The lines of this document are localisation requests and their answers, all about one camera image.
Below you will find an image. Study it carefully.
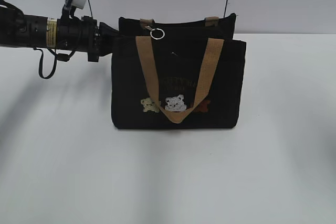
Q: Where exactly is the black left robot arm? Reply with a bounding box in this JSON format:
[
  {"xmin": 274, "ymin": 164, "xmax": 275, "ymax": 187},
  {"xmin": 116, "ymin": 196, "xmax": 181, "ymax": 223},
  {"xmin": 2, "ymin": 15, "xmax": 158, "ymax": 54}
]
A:
[{"xmin": 1, "ymin": 0, "xmax": 119, "ymax": 62}]

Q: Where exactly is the black canvas tote bag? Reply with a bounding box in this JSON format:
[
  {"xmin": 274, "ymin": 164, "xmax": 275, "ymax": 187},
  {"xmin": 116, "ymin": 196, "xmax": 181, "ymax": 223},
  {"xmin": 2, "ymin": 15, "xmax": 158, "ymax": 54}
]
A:
[{"xmin": 111, "ymin": 13, "xmax": 246, "ymax": 130}]

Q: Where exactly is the black camera cable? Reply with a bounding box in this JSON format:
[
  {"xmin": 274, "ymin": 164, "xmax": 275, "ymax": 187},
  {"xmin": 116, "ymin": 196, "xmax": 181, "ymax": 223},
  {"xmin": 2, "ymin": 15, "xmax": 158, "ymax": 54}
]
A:
[{"xmin": 33, "ymin": 47, "xmax": 77, "ymax": 79}]

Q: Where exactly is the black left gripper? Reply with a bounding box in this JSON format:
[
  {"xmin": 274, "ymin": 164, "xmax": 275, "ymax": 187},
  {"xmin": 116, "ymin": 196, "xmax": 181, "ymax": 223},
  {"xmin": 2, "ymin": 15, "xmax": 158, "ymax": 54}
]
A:
[{"xmin": 56, "ymin": 14, "xmax": 119, "ymax": 62}]

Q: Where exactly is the silver zipper pull ring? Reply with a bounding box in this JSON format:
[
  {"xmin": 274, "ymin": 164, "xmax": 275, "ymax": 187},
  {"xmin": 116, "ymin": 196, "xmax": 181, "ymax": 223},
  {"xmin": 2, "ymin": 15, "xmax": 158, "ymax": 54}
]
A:
[{"xmin": 145, "ymin": 25, "xmax": 165, "ymax": 41}]

